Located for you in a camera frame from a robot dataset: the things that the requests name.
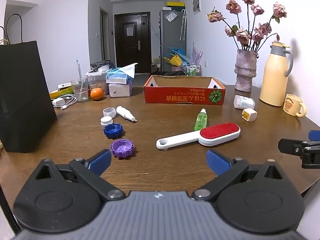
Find black plastic bracket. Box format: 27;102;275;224
90;60;110;72

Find white red lint brush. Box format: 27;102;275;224
156;122;241;150

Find dried pink roses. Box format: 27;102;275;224
206;0;287;53

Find blue tissue pack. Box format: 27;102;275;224
106;62;139;84

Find black paper bag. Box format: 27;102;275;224
0;14;58;153

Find blue ridged bottle cap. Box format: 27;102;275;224
103;123;124;139

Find grey refrigerator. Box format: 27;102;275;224
159;9;187;72

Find yellow thermos jug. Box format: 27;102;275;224
259;41;294;107

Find black plastic bag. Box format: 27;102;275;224
150;71;186;77

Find blue folding rack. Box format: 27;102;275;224
168;47;187;63

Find white labelled plastic bottle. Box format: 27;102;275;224
234;95;255;110

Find dark brown entrance door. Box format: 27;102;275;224
114;12;151;74

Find purple wall decal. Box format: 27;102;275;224
190;42;203;65

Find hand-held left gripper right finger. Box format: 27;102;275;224
191;149;287;202

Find drinking glass with straw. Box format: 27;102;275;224
71;77;89;102

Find metal trolley cart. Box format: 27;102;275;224
181;62;202;77

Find purple tissue pack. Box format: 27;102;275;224
108;81;133;97

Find pink textured vase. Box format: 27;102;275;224
234;49;258;92

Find purple ridged bottle cap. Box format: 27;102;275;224
110;139;135;159

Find white charger with cable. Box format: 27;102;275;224
52;94;77;110

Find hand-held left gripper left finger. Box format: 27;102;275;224
32;149;126;202

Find green spray bottle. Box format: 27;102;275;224
194;108;208;131

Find red cardboard box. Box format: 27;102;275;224
144;75;226;105

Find glass sliding door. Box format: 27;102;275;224
100;6;110;63

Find clear plastic food container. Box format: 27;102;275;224
86;69;110;96

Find yellow bear mug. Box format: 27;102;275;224
283;94;307;117

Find orange fruit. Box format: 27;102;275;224
90;88;104;101

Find white charger plug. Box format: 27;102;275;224
242;108;258;122

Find white tape roll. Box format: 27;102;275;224
103;107;117;118

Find white dropper bottle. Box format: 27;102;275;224
116;106;138;123

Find yellow snack packet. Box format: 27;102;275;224
49;87;73;98

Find white folded umbrella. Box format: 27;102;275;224
179;9;187;41

